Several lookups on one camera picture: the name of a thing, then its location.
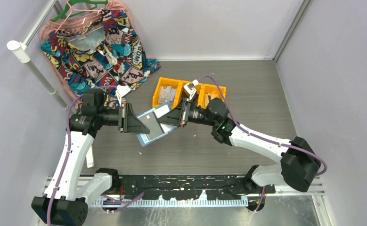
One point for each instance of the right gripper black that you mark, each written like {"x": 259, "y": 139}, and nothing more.
{"x": 178, "y": 116}

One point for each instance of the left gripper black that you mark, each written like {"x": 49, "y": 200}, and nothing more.
{"x": 128, "y": 122}

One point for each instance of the dark credit card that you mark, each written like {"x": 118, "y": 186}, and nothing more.
{"x": 150, "y": 120}

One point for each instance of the blue card holder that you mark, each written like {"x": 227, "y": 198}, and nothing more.
{"x": 158, "y": 111}

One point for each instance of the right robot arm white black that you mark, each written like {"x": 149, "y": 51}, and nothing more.
{"x": 296, "y": 165}

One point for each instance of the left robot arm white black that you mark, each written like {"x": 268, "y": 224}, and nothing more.
{"x": 63, "y": 203}

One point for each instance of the silver cards stack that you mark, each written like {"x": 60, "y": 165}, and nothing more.
{"x": 166, "y": 94}

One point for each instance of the tan cards stack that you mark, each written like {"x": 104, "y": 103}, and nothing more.
{"x": 208, "y": 97}

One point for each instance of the comic print shorts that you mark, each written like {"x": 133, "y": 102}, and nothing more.
{"x": 106, "y": 54}

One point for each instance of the pink garment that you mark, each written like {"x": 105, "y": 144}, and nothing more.
{"x": 76, "y": 24}

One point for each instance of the green hanger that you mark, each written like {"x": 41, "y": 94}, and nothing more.
{"x": 76, "y": 7}

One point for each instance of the pink hanger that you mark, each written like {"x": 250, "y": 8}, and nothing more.
{"x": 93, "y": 35}

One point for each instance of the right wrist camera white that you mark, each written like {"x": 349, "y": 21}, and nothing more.
{"x": 190, "y": 89}

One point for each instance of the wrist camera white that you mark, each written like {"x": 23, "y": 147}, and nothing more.
{"x": 190, "y": 89}
{"x": 121, "y": 92}

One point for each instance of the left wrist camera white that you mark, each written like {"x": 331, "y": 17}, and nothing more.
{"x": 121, "y": 92}

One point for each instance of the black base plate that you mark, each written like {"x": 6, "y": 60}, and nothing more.
{"x": 184, "y": 187}

